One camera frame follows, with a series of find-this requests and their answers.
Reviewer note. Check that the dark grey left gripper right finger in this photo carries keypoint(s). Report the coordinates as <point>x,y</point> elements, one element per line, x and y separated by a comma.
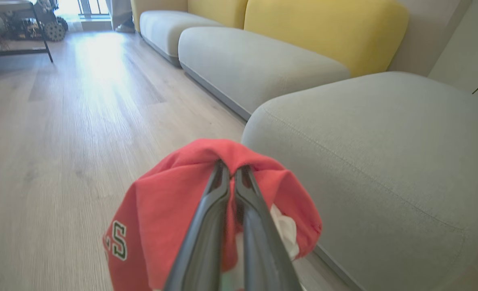
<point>259,242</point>

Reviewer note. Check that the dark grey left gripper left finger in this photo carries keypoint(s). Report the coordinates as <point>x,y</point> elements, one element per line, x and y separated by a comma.
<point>206,226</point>

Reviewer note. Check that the white red-striped garment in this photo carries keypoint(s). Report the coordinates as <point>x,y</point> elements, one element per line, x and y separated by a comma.
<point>286,230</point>

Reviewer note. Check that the red lettered garment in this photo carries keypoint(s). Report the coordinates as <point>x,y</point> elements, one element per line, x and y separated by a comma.
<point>162,210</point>

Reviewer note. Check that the grey long sofa seat cushion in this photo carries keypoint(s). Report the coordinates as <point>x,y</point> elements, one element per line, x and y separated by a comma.
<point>255,64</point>

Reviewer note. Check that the grey short sofa seat cushion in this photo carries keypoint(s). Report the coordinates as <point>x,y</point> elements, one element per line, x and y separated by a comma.
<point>170,28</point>

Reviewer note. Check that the white shoe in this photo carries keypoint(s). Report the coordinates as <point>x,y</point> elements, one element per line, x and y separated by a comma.
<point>125,28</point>

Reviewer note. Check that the yellow narrow sofa backrest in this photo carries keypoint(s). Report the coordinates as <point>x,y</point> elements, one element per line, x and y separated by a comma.
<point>218,11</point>

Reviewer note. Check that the yellow wide sofa backrest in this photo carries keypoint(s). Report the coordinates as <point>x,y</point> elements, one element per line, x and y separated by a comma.
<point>327,28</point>

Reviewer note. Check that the grey window curtain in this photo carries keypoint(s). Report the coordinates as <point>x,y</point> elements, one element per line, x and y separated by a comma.
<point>119,11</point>

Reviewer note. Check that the balcony window railing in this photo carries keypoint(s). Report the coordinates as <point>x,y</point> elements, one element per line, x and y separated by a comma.
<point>93,7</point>

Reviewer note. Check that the wheeled robot with knobby tyres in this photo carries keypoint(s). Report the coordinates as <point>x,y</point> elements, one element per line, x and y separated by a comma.
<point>53,29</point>

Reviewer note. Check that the black-framed side table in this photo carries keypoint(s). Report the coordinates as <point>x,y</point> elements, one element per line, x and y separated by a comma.
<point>4,6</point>

